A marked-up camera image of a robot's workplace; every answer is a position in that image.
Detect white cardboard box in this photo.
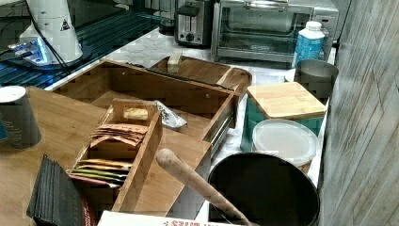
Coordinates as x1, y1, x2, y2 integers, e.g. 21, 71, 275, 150
98, 211, 239, 226

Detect wooden cabinet top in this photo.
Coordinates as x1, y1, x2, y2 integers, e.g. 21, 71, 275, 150
0, 87, 184, 226

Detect black coaster stack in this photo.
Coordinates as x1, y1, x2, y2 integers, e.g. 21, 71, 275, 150
26, 154, 85, 226

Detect silver toaster oven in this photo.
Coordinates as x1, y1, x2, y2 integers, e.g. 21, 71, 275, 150
211, 0, 339, 63

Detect grey metal pot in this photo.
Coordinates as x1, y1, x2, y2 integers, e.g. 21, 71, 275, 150
294, 59, 339, 102

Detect silver black toaster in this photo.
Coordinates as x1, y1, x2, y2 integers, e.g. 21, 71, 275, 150
175, 0, 215, 48

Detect yellow green tea packets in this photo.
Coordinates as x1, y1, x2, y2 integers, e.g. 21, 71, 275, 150
67, 159, 133, 188

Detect wooden drawer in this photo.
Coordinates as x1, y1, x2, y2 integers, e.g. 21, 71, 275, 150
53, 59, 241, 151

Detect brown tea bag stack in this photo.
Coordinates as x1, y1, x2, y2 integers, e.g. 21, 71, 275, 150
90, 123, 149, 147

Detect wooden serving tray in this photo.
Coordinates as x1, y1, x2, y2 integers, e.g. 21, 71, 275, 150
151, 56, 252, 99

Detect wooden tea caddy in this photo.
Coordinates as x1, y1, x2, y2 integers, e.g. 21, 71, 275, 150
72, 98, 163, 214

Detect grey paper cup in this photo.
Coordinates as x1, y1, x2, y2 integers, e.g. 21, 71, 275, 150
0, 86, 41, 150

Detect teal box with wooden lid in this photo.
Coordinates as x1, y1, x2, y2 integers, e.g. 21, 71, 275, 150
240, 82, 327, 153

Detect wooden pan handle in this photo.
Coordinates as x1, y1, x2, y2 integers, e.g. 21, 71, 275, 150
155, 149, 254, 226

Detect small wooden block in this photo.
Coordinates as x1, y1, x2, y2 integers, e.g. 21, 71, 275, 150
168, 49, 183, 73

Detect black frying pan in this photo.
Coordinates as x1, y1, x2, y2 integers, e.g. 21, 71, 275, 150
208, 153, 320, 226

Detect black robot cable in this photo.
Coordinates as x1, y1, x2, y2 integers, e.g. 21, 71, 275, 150
24, 0, 72, 75

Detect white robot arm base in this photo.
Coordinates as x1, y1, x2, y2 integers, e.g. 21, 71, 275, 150
8, 0, 91, 70

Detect blue white plastic bottle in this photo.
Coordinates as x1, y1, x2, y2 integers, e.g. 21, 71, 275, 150
292, 21, 325, 67

